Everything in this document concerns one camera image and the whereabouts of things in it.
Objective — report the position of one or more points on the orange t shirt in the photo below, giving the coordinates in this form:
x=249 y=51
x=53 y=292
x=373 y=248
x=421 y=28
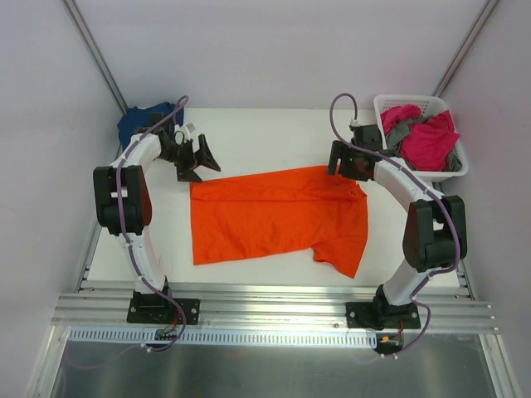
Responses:
x=254 y=216

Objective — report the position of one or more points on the blue folded t shirt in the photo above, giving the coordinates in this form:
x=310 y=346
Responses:
x=136 y=118

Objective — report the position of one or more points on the grey t shirt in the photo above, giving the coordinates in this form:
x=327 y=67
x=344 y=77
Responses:
x=398 y=141

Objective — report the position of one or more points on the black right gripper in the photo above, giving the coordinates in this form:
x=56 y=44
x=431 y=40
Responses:
x=335 y=157

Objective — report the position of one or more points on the white plastic basket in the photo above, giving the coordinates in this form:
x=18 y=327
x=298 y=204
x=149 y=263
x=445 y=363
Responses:
x=420 y=129

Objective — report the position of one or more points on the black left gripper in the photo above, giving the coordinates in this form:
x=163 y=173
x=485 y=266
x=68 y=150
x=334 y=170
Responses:
x=191 y=158

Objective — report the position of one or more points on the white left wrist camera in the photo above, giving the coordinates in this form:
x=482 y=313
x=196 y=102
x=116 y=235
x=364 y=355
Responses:
x=187 y=130

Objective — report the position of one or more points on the white slotted cable duct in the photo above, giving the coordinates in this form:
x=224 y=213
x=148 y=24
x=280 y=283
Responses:
x=223 y=337

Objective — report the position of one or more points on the corner aluminium post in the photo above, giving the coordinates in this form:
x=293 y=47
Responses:
x=474 y=32
x=81 y=26

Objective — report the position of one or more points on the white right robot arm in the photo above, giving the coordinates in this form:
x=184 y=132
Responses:
x=434 y=240

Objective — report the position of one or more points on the left corner aluminium post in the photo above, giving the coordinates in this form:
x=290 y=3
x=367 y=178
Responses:
x=81 y=26

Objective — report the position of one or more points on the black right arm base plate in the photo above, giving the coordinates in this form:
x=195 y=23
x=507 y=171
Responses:
x=381 y=315

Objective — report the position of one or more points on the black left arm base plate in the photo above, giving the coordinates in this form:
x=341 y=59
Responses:
x=164 y=312

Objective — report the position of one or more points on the right corner aluminium post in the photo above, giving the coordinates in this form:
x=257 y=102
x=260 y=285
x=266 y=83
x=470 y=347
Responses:
x=474 y=32

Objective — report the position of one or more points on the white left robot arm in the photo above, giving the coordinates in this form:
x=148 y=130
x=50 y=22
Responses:
x=124 y=208

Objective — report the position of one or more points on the pink t shirt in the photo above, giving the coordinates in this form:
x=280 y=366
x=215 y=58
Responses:
x=427 y=141

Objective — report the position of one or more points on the aluminium front mounting rail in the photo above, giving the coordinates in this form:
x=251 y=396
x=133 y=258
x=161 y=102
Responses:
x=266 y=307

